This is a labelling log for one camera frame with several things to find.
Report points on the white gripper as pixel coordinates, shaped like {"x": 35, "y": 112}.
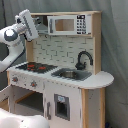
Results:
{"x": 25, "y": 25}

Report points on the white toy microwave door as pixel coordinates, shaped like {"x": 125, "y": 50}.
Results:
{"x": 67, "y": 25}

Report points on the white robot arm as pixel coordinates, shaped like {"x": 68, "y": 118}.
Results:
{"x": 10, "y": 36}

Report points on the wooden toy kitchen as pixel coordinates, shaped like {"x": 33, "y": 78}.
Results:
{"x": 62, "y": 52}

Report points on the grey range hood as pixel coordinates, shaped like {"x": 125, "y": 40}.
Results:
{"x": 40, "y": 26}

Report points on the black toy stovetop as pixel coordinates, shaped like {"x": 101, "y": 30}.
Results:
{"x": 36, "y": 67}

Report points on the left stove knob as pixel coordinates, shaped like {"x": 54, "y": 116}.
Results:
{"x": 14, "y": 79}

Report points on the stove knob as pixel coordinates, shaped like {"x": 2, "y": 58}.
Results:
{"x": 33, "y": 84}
{"x": 14, "y": 79}

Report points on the right stove knob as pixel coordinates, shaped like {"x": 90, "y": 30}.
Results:
{"x": 33, "y": 84}

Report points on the metal toy sink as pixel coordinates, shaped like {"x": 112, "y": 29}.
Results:
{"x": 72, "y": 74}

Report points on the black toy faucet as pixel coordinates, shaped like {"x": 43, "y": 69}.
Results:
{"x": 81, "y": 64}

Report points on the white oven door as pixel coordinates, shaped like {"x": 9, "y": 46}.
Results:
{"x": 4, "y": 93}

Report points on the white dishwasher door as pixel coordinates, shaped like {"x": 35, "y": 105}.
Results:
{"x": 63, "y": 106}

